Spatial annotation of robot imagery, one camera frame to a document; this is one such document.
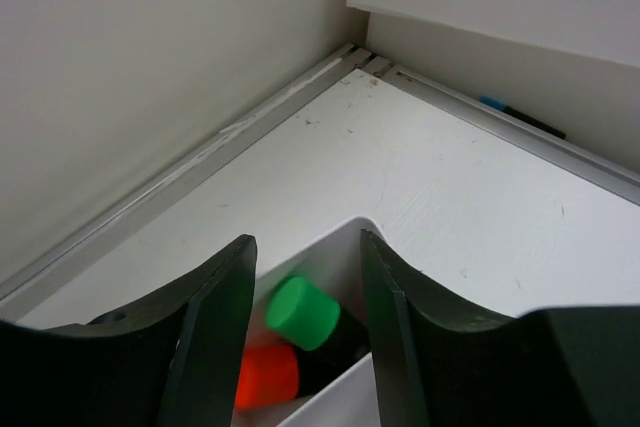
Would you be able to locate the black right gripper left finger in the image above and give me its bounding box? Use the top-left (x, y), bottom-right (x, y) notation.
top-left (1, 235), bottom-right (257, 426)

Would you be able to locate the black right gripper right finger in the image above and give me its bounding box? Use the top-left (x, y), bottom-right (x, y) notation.
top-left (360, 231), bottom-right (639, 426)

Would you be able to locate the orange cap highlighter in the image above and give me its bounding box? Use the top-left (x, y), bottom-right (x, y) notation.
top-left (234, 344), bottom-right (326, 412)

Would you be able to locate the green cap highlighter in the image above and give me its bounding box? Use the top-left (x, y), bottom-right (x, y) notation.
top-left (265, 276), bottom-right (370, 369)

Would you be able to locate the white divided organizer tray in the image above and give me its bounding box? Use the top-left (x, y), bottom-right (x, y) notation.
top-left (232, 218), bottom-right (380, 426)

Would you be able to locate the blue cap marker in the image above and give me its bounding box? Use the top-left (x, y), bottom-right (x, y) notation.
top-left (478, 95), bottom-right (566, 139)

